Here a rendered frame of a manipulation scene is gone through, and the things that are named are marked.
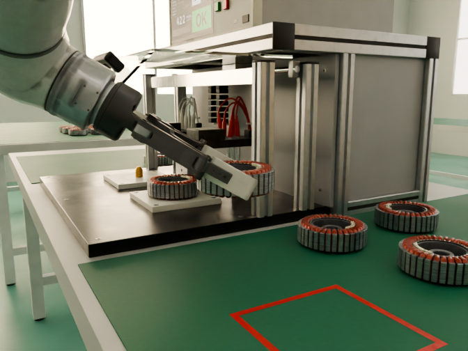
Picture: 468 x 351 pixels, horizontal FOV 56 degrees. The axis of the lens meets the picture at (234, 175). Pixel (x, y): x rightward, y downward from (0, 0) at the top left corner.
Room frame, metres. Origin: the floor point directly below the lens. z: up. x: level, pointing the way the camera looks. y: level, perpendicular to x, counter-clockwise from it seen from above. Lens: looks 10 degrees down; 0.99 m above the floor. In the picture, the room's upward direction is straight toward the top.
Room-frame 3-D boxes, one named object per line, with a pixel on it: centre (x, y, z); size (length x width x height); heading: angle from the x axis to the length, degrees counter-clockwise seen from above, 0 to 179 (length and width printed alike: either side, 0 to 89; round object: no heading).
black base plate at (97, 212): (1.03, 0.17, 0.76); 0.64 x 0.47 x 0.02; 30
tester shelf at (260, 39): (1.18, -0.09, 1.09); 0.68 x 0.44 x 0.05; 30
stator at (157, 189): (0.92, 0.13, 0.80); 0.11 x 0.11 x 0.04
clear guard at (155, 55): (0.87, 0.09, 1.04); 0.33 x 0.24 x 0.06; 120
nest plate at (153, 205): (0.92, 0.13, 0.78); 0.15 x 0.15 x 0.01; 30
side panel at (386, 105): (0.94, -0.32, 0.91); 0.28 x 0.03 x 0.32; 120
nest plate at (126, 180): (1.13, 0.25, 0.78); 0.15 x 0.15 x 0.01; 30
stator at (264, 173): (0.62, 0.00, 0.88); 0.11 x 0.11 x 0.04
